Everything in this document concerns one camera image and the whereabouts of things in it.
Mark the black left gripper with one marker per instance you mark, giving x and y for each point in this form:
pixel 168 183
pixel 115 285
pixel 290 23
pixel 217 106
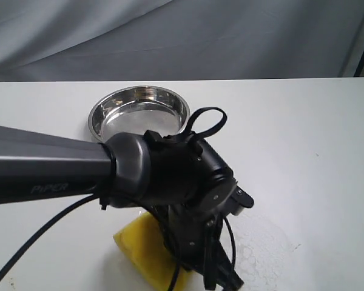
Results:
pixel 192 234

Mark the yellow sponge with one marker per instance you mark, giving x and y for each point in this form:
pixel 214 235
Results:
pixel 142 243

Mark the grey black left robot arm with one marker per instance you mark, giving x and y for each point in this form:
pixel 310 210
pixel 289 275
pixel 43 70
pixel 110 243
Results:
pixel 185 186

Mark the round stainless steel dish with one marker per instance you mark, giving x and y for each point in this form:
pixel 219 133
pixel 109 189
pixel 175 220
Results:
pixel 137 109

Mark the grey fabric backdrop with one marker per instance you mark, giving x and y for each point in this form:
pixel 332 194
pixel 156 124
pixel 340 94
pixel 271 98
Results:
pixel 178 40

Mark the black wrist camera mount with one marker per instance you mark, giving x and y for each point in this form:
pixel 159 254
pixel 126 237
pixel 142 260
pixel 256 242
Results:
pixel 238 201

